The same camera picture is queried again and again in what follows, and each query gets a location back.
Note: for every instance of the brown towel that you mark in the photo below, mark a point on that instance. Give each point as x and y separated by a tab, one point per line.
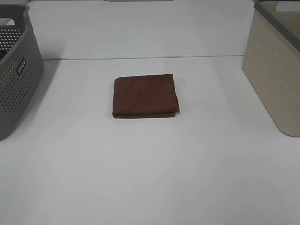
147	96

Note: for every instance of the beige storage bin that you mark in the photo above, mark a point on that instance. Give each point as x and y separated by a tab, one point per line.
272	61

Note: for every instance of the grey perforated plastic basket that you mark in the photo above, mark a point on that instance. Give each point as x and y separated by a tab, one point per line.
21	66

